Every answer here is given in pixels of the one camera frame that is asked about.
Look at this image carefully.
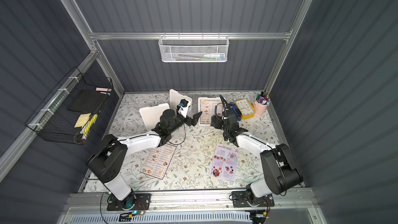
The dim sum menu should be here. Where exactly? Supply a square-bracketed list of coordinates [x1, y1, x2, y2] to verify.
[199, 98, 223, 125]
[140, 144, 177, 179]

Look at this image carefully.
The white rack panel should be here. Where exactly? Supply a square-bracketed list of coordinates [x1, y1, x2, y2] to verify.
[139, 103, 170, 131]
[197, 96, 225, 127]
[169, 89, 193, 117]

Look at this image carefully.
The pink special menu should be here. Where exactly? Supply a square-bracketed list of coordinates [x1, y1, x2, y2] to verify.
[209, 144, 239, 183]

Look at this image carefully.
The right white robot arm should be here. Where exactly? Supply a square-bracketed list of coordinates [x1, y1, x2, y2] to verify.
[214, 95, 303, 204]

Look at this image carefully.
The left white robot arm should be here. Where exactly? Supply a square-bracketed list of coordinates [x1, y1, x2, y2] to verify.
[87, 109, 202, 202]

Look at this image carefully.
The blue stapler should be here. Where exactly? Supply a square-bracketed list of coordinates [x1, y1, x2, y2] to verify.
[231, 104, 242, 121]

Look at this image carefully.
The yellow tray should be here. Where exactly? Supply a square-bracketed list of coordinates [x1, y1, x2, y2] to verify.
[235, 99, 255, 120]

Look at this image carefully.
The pink pen cup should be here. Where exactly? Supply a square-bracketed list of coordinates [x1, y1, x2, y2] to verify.
[253, 102, 268, 116]

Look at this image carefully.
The white tube in basket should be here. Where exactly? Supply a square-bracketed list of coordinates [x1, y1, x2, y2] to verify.
[203, 53, 226, 61]

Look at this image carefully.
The pink eraser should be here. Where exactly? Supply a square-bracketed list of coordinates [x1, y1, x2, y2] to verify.
[95, 87, 112, 92]

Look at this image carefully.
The black notebook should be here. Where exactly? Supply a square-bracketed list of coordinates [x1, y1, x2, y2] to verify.
[67, 90, 107, 114]

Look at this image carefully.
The yellow patterned roll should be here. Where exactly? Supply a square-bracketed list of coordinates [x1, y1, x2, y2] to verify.
[74, 114, 98, 143]

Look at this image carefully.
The yellow sticky notepad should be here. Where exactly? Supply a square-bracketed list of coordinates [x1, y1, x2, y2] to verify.
[74, 113, 91, 128]

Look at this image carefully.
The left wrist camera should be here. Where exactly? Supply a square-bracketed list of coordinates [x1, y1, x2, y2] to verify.
[176, 99, 191, 118]

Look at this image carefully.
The white wire mesh basket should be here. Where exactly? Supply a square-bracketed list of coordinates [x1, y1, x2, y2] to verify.
[158, 35, 230, 63]

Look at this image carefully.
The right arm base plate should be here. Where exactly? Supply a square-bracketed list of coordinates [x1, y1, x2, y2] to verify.
[229, 190, 275, 208]

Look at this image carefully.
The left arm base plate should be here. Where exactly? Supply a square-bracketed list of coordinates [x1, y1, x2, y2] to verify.
[107, 192, 151, 211]

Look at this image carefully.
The black wire wall basket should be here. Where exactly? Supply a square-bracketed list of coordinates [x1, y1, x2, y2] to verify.
[25, 69, 114, 145]

